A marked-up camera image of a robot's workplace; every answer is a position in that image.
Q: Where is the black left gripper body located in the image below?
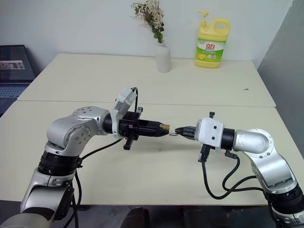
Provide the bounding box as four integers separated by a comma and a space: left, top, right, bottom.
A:
118, 107, 143, 151

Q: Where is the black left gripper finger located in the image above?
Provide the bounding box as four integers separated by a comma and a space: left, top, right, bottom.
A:
142, 120, 165, 131
142, 129, 167, 139

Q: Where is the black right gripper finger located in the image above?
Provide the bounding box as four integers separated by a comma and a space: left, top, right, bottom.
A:
174, 125, 197, 134
177, 132, 197, 142

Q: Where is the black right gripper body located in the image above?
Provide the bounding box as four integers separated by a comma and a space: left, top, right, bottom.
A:
198, 111, 216, 163

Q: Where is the white ceramic vase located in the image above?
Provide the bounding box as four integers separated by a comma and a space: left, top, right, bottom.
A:
155, 43, 172, 73

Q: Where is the yellow dish soap pump bottle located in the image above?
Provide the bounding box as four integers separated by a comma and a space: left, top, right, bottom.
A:
194, 9, 231, 70

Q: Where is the dried flower bouquet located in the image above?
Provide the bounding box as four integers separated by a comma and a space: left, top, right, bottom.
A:
130, 0, 166, 45

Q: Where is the grey partition panel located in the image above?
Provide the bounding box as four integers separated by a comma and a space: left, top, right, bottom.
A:
257, 0, 304, 167

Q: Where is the dark open laptop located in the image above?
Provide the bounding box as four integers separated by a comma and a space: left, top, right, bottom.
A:
0, 44, 37, 115

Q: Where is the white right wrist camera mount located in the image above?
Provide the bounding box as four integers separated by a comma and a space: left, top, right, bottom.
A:
194, 117, 226, 152

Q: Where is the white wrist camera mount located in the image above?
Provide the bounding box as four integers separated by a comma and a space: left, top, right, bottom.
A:
111, 87, 139, 139
194, 117, 226, 152

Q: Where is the black left camera cable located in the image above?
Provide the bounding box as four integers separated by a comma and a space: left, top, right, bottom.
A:
132, 87, 141, 113

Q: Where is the black camera cable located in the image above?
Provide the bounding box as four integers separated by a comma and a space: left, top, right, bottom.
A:
222, 150, 259, 192
132, 87, 141, 113

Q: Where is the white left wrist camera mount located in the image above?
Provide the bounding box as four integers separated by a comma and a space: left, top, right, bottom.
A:
111, 87, 139, 139

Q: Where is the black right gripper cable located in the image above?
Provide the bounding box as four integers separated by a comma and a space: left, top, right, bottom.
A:
201, 160, 266, 200

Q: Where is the black right camera cable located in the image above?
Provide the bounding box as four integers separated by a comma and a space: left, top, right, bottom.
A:
222, 150, 259, 192

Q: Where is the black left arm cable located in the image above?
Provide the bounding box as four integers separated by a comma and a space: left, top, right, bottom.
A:
70, 138, 122, 228

